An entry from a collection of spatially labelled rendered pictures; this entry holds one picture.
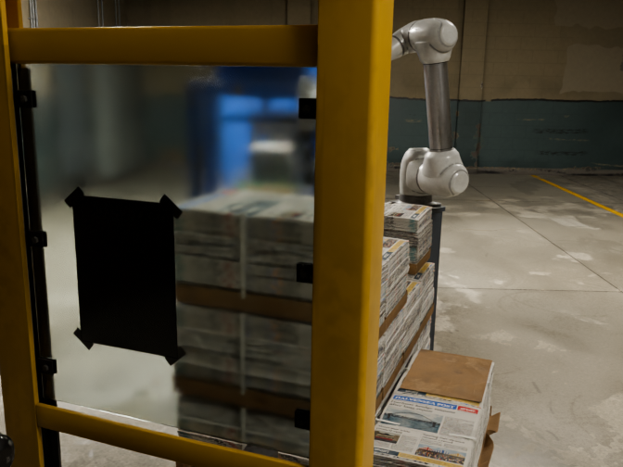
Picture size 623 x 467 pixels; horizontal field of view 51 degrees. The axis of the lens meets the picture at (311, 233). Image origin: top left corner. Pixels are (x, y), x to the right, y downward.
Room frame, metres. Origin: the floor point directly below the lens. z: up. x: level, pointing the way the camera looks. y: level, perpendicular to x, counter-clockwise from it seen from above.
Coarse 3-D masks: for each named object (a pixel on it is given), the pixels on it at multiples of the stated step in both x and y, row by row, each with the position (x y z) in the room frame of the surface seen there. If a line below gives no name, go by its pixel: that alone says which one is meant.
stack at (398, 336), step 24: (432, 264) 2.64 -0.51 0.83; (408, 288) 2.30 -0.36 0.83; (432, 288) 2.65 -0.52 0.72; (408, 312) 2.18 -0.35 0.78; (384, 336) 1.85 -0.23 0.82; (408, 336) 2.20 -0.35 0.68; (384, 360) 1.85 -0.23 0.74; (408, 360) 2.23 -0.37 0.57; (384, 384) 1.88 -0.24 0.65; (384, 408) 1.93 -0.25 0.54
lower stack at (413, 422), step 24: (408, 408) 1.83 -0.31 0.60; (432, 408) 1.83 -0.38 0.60; (456, 408) 1.83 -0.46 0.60; (480, 408) 1.84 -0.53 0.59; (384, 432) 1.68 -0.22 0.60; (408, 432) 1.69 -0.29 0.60; (432, 432) 1.69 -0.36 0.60; (456, 432) 1.69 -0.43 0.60; (480, 432) 1.87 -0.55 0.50; (384, 456) 1.56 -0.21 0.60; (408, 456) 1.56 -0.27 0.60; (432, 456) 1.56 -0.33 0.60; (456, 456) 1.56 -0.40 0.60; (480, 456) 1.92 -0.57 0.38
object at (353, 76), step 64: (320, 0) 0.96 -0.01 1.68; (384, 0) 0.95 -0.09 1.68; (320, 64) 0.96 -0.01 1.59; (384, 64) 0.97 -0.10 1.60; (320, 128) 0.96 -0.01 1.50; (384, 128) 0.98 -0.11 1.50; (320, 192) 0.96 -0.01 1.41; (384, 192) 1.00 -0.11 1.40; (320, 256) 0.96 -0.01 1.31; (320, 320) 0.96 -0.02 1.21; (320, 384) 0.96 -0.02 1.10; (320, 448) 0.95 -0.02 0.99
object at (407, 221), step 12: (396, 204) 2.75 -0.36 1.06; (408, 204) 2.75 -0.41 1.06; (384, 216) 2.50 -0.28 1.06; (396, 216) 2.50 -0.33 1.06; (408, 216) 2.50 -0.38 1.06; (420, 216) 2.51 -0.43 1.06; (384, 228) 2.50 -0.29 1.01; (396, 228) 2.48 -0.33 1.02; (408, 228) 2.47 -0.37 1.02; (420, 228) 2.51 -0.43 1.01; (420, 240) 2.48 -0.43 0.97; (420, 252) 2.51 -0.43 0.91
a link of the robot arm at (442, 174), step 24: (432, 24) 2.77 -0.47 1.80; (432, 48) 2.77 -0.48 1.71; (432, 72) 2.81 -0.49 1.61; (432, 96) 2.82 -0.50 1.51; (432, 120) 2.84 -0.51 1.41; (432, 144) 2.85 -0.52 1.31; (432, 168) 2.83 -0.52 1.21; (456, 168) 2.79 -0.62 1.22; (432, 192) 2.86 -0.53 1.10; (456, 192) 2.78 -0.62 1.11
